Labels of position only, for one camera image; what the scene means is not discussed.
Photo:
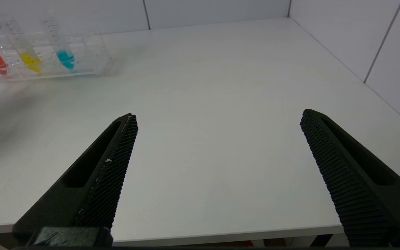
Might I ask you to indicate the clear acrylic test tube rack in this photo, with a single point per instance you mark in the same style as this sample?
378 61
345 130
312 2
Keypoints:
89 59

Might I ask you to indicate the yellow pigment test tube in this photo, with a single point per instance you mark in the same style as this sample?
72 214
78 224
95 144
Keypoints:
30 61

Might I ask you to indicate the blue pigment test tube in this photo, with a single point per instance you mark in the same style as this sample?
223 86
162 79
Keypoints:
66 59

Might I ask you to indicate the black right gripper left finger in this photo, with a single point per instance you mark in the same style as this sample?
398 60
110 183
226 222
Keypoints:
102 187

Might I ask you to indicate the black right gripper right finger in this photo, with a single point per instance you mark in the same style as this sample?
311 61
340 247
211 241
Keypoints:
352 187

